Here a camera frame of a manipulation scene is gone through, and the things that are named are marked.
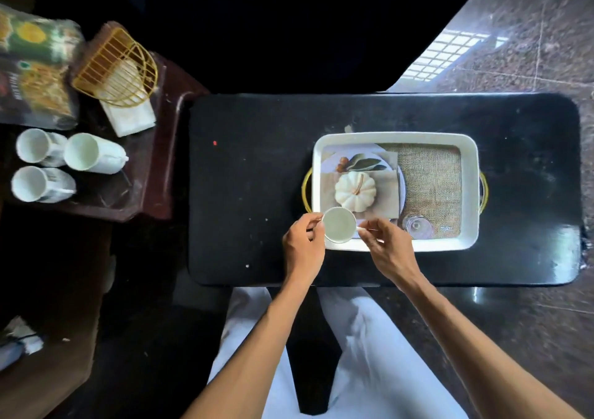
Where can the person's left hand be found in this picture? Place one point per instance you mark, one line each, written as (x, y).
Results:
(301, 254)

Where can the person's right hand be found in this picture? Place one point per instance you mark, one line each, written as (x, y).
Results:
(392, 251)

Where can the person's left thumb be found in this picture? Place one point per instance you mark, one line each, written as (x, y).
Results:
(318, 236)

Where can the person's right thumb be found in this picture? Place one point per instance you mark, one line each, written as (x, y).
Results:
(371, 240)

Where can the small white cup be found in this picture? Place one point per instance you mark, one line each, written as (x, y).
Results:
(339, 224)

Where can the person's left forearm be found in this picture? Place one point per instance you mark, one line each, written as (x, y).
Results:
(260, 349)

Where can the person's right forearm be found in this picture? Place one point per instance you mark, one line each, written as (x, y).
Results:
(468, 344)

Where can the white printed serving tray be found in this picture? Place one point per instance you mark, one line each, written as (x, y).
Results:
(436, 186)

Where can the person's white trousers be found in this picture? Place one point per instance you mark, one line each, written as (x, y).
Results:
(371, 363)

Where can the brown wooden side table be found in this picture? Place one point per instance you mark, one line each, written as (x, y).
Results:
(153, 177)

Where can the white paper napkins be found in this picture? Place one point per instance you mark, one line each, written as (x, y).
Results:
(130, 119)

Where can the white mug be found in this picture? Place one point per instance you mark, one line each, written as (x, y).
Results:
(93, 153)
(39, 184)
(37, 146)

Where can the dark yellow snack packet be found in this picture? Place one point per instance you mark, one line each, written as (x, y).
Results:
(39, 91)

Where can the green yellow snack packet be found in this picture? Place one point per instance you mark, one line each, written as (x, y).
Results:
(37, 38)

